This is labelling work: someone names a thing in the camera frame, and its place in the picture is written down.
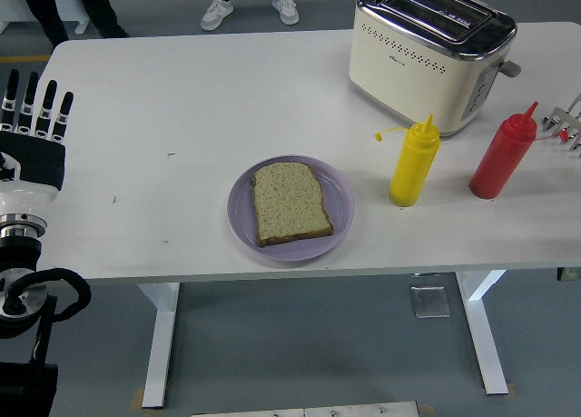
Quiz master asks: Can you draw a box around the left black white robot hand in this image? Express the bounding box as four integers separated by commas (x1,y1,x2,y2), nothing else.
0,68,75,217

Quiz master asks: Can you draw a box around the brown bread slice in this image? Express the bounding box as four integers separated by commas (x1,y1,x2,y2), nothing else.
251,162,335,249

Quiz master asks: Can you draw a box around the purple round plate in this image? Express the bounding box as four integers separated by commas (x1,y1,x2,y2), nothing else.
226,154,355,262

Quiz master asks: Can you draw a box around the cream silver toaster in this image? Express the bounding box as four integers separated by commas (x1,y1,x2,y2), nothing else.
348,0,523,139

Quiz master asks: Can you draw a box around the person in dark shoes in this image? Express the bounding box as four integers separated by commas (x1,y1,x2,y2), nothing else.
15,0,131,50

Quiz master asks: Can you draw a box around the white stand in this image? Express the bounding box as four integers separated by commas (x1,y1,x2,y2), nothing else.
0,0,94,35

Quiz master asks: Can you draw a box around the white table leg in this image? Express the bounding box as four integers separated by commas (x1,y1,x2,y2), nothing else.
137,278,181,409
456,270,509,395

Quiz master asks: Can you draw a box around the person with white sneakers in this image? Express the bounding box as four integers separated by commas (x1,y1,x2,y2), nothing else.
201,0,300,32

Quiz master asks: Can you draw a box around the yellow squeeze bottle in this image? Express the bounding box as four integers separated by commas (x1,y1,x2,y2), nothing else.
373,113,442,208

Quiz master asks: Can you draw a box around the silver floor hatch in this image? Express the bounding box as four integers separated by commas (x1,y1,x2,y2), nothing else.
410,284,452,320

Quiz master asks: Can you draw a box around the red squeeze bottle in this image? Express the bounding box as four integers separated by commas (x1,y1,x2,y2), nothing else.
468,101,571,201

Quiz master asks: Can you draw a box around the silver toast rack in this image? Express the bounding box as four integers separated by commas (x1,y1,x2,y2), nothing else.
542,94,581,157

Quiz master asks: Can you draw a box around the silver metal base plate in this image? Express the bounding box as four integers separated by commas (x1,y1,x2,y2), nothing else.
190,401,421,417

